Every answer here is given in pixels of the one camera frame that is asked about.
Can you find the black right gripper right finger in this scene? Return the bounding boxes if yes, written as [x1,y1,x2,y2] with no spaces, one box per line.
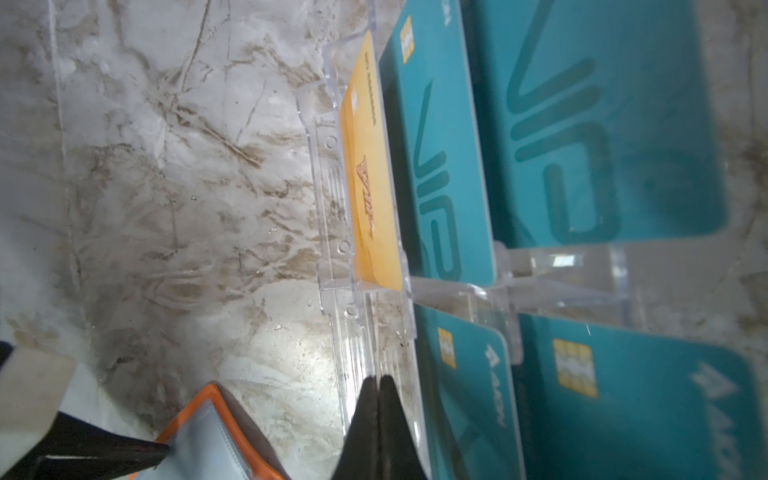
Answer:
[378,375,427,480]

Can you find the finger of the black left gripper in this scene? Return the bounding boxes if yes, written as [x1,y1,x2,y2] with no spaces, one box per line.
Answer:
[1,412,170,479]

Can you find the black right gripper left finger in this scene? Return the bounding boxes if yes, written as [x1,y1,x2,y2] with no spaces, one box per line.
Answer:
[332,377,379,480]

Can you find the orange card holder wallet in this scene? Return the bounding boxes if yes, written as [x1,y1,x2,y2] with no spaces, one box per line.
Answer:
[130,381,289,479]

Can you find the clear acrylic card stand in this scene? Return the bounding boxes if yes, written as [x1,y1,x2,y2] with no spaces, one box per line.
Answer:
[295,0,637,480]

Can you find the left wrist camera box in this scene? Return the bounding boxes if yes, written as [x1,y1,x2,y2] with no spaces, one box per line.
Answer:
[1,342,77,475]

